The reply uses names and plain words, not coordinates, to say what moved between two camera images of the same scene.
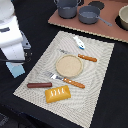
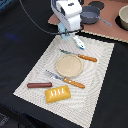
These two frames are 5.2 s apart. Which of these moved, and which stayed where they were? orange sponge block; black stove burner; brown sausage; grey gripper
Moved: grey gripper
Stayed: orange sponge block; black stove burner; brown sausage
